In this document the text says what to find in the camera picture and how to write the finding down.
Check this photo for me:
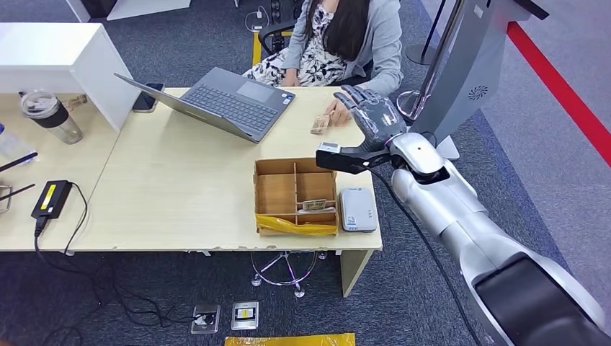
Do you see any person's left hand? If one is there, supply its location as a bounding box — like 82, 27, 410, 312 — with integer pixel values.
326, 97, 357, 128

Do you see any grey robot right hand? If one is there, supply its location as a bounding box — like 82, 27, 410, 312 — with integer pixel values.
333, 84, 409, 154

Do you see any person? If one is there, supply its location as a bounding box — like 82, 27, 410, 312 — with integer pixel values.
242, 0, 404, 128

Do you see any grey white card reader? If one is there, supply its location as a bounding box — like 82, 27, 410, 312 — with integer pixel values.
339, 186, 379, 234

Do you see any narrow yellow floor tape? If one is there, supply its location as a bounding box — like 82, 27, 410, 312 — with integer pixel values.
251, 30, 293, 68

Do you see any grey open laptop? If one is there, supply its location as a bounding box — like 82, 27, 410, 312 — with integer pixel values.
114, 66, 297, 144

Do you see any cardboard divider box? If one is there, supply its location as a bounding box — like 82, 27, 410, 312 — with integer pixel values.
254, 156, 340, 237

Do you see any grey kiosk stand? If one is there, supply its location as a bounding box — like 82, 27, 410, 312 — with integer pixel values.
410, 0, 550, 161

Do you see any yellow tape strip on box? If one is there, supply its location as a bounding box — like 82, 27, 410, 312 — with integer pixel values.
255, 213, 339, 237

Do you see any dark smartphone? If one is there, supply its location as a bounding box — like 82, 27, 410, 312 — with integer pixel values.
132, 83, 166, 114

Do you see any beige desk leg panel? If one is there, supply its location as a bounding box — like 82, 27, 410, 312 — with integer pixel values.
340, 249, 374, 298

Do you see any chrome stool base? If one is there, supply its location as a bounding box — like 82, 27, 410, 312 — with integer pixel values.
250, 249, 330, 299

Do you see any red floor tape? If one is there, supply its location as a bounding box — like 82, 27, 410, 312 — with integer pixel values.
506, 21, 611, 168

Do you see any small tan packet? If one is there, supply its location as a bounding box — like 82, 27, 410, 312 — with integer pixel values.
62, 94, 90, 112

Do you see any floor socket yellow label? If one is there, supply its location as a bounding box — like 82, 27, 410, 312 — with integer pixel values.
231, 301, 260, 332

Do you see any wide yellow floor tape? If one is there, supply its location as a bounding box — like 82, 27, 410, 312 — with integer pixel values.
224, 332, 357, 346

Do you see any white desk partition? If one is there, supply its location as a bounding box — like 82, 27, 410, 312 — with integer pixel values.
0, 22, 143, 133

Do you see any clear tumbler with black sleeve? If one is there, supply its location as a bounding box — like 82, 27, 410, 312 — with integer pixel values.
19, 89, 84, 146

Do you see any floor socket with plug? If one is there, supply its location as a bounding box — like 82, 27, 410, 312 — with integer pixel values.
190, 304, 222, 335

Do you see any black power adapter yellow label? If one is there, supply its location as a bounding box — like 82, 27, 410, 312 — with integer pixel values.
30, 179, 74, 221

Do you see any black pen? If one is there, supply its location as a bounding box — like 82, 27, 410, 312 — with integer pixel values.
0, 183, 37, 203
0, 151, 39, 174

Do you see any clear plastic bottle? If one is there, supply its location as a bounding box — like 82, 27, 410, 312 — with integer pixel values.
0, 121, 37, 166

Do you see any chrome stanchion post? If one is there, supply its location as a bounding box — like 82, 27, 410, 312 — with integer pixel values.
396, 0, 466, 123

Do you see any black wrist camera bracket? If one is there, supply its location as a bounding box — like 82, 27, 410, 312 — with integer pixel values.
315, 141, 395, 175

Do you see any white charger with cable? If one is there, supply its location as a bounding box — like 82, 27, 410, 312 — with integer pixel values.
245, 5, 271, 33

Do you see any black stanchion post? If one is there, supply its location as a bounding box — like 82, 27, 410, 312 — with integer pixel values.
406, 0, 447, 66

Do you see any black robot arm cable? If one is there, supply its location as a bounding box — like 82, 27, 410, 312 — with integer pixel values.
368, 169, 484, 346

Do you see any black adapter power cable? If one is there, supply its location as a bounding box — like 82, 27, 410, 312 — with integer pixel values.
33, 181, 204, 346

